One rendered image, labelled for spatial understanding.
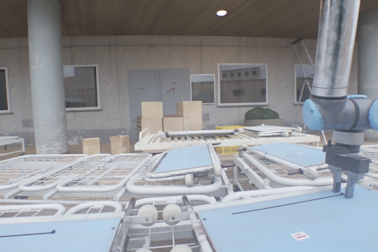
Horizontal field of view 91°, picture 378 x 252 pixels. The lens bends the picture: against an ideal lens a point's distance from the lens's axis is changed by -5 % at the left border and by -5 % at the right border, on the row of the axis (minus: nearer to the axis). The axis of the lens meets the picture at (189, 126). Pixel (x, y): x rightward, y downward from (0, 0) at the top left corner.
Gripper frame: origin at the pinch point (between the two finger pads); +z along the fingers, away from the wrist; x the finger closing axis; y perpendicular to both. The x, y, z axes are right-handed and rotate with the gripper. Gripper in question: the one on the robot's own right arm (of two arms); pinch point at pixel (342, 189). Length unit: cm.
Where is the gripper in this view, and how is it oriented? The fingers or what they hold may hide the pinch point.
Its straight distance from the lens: 92.2
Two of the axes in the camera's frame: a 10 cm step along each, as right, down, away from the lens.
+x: -2.2, -1.1, 9.7
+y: 9.7, -0.4, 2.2
